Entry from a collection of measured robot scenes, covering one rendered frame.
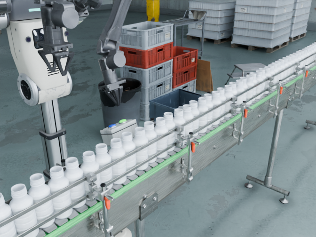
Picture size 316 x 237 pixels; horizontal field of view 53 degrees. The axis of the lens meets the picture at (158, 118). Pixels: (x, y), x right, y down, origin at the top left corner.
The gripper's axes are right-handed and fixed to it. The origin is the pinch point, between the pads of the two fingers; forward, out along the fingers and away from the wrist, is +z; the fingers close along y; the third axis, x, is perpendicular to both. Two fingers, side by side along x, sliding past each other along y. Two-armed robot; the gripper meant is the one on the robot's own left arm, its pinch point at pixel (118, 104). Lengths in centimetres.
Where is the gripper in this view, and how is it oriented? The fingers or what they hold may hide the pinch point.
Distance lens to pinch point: 134.5
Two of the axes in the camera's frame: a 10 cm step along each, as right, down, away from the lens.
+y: 6.6, -3.1, 6.9
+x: -7.1, 0.6, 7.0
